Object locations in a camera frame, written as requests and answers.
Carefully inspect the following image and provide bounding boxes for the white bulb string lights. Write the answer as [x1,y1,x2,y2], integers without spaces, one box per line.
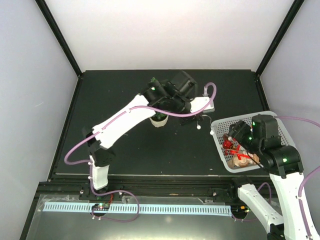
[196,114,215,136]

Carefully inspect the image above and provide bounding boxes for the small green christmas tree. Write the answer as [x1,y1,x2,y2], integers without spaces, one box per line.
[148,77,169,128]

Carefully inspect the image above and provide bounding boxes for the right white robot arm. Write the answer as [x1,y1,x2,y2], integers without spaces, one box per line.
[227,114,320,240]

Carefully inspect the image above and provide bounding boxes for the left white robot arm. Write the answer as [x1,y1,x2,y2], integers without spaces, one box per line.
[87,71,209,200]

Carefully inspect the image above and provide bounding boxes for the white perforated plastic basket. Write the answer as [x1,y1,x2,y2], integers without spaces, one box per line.
[210,111,304,178]

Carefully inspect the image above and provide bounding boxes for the right small circuit board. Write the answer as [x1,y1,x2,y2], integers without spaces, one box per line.
[231,205,250,214]

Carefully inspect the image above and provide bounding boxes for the small circuit board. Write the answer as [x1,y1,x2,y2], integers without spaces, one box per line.
[231,205,250,214]
[91,203,110,212]

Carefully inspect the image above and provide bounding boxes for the left small circuit board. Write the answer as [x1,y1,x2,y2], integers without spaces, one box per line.
[91,203,110,212]

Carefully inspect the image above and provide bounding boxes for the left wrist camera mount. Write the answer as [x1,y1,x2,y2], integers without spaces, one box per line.
[190,83,217,114]

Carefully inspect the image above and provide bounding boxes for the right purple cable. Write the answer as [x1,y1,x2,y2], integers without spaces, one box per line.
[274,115,320,238]

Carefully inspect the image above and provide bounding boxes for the white slotted cable duct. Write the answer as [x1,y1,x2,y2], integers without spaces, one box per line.
[42,202,232,217]

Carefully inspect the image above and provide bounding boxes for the right black frame post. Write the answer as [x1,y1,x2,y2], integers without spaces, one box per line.
[255,0,305,77]

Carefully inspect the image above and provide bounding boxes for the black frame post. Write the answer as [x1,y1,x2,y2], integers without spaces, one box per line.
[255,0,305,77]
[35,0,83,77]

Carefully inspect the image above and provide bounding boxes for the left black frame post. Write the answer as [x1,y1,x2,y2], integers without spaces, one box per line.
[35,0,83,77]

